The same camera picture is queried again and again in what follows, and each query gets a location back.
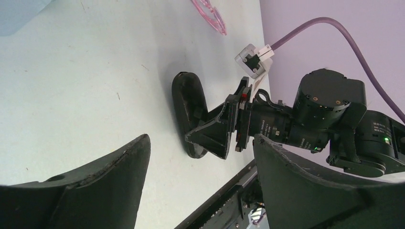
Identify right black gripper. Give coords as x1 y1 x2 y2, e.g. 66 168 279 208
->
185 76 367 159

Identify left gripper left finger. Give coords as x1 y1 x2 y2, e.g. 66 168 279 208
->
0 134 151 229

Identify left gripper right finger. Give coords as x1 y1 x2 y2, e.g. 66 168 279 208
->
253 134 405 229

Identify black glasses case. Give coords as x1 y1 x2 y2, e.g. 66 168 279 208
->
171 72 208 159

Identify light blue cleaning cloth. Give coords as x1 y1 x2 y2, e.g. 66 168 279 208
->
0 0 52 36

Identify pink sunglasses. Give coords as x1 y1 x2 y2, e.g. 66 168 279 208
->
191 0 227 36

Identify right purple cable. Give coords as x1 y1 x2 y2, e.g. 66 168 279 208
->
270 17 405 125

